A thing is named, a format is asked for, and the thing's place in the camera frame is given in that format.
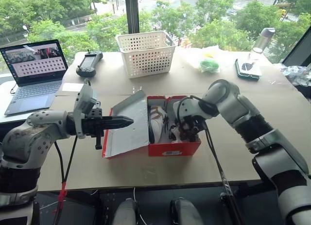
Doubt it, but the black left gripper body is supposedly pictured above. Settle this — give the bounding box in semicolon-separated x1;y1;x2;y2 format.
81;102;105;151

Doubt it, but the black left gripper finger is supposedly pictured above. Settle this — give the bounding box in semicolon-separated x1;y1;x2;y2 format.
102;115;134;123
102;121;134;130

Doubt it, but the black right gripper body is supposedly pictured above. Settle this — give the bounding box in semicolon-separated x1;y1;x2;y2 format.
182;114;207;130

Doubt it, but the red shoebox with hinged lid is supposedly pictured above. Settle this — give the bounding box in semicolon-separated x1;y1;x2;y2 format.
101;90;202;160

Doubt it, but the grey open laptop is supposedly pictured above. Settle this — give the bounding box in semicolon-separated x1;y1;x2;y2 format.
0;39;69;117

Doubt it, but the white shoe with black laces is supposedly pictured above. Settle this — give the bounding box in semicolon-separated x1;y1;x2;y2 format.
147;105;171;143

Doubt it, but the brown cardboard table cover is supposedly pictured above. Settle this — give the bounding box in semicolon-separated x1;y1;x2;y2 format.
36;46;311;192

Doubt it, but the white paper sheet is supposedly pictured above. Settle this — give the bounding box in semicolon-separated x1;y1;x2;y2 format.
61;82;85;92

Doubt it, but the green object in plastic bag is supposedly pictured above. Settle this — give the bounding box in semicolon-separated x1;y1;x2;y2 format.
188;45;222;74

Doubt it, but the black handheld remote controller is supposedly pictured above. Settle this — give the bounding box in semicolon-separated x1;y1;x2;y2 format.
75;50;104;78

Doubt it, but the white perforated plastic basket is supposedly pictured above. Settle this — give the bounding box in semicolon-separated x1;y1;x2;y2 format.
116;30;176;79

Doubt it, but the flat dark green edged case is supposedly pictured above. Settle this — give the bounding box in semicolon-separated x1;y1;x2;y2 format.
234;58;262;82

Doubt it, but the grey rounded shape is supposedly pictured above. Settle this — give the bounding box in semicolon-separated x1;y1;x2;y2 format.
112;198;139;225
169;197;205;225

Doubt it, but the clear bottle with grey lid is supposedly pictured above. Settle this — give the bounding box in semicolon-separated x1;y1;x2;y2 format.
249;27;276;62

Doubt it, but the crumpled clear plastic bag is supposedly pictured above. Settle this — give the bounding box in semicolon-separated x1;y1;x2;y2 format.
278;64;311;87

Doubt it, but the black monitor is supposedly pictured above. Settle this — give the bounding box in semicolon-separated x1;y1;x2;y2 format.
281;27;311;68

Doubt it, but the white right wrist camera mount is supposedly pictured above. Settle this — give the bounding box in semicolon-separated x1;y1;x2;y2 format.
173;96;207;121

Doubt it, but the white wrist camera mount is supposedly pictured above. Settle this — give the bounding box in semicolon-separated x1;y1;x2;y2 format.
72;83;99;139
173;96;207;121

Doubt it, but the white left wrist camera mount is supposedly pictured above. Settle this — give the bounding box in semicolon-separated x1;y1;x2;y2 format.
72;83;99;139

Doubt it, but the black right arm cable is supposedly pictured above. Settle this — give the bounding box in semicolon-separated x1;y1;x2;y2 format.
203;121;245;225

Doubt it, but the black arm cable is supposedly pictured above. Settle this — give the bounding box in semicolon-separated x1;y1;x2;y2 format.
52;137;79;225
203;121;245;225

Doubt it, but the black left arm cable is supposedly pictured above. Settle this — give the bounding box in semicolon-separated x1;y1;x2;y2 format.
52;137;79;225

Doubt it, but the black window frame post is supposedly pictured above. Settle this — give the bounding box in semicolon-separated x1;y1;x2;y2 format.
124;0;140;34

